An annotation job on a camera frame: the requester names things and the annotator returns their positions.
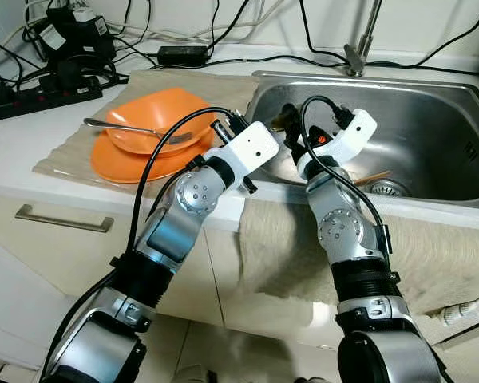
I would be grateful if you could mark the wooden chopstick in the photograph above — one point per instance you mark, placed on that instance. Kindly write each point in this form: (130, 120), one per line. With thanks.
(379, 175)
(369, 180)

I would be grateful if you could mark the orange bowl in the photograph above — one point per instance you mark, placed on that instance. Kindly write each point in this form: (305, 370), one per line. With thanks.
(156, 108)

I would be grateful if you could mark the silver fork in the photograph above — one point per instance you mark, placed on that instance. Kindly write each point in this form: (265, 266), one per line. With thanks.
(128, 128)

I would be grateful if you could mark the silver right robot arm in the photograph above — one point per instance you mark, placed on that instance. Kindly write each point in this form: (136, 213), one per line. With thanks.
(347, 231)

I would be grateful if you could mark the chrome faucet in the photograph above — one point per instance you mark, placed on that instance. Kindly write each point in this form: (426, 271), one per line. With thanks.
(355, 60)

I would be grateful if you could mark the sink drain strainer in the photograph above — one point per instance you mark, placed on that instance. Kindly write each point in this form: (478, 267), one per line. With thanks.
(389, 188)

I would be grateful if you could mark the stainless steel sink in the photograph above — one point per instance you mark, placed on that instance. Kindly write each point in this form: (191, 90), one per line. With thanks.
(431, 120)

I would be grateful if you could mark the black power adapter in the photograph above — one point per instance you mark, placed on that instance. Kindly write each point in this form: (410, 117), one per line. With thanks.
(184, 56)

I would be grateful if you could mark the large beige towel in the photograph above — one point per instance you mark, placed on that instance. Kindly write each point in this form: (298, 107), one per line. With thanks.
(439, 255)

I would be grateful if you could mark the black charger box white labels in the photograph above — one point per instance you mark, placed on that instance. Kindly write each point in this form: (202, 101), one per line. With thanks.
(72, 36)

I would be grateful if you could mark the grey robot right foot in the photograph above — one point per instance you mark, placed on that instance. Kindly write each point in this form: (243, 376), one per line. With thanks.
(311, 379)

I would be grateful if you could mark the black power strip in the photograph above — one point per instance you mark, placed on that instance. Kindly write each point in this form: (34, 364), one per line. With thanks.
(32, 100)

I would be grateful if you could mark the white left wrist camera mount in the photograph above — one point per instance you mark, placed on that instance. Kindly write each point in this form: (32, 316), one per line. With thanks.
(251, 148)

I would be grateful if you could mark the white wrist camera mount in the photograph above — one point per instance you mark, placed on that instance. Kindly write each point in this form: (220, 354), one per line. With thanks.
(251, 148)
(359, 128)

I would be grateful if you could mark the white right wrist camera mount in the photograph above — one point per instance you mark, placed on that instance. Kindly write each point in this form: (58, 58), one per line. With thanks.
(359, 128)

